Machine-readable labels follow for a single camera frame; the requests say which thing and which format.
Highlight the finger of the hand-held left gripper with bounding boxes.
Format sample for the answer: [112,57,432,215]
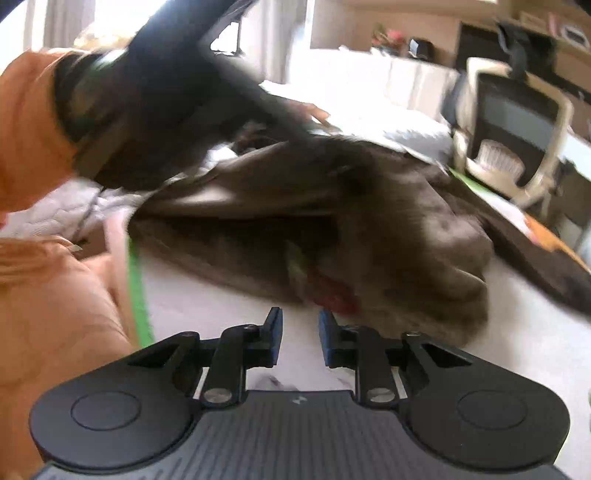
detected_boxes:
[252,78,324,149]

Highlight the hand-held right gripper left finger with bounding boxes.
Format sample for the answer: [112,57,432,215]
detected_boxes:
[126,306,284,409]

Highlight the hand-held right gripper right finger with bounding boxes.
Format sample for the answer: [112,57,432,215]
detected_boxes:
[318,309,468,409]

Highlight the brown garment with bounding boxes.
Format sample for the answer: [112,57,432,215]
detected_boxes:
[128,121,591,344]

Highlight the pink flowers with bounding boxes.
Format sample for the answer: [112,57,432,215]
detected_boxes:
[373,24,408,49]

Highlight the white quilted blanket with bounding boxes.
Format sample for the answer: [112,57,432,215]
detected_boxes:
[0,177,145,246]

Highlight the person's orange clothing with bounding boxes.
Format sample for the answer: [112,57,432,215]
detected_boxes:
[0,234,141,480]

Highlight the white frame office chair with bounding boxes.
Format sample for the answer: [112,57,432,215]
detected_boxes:
[450,56,579,219]

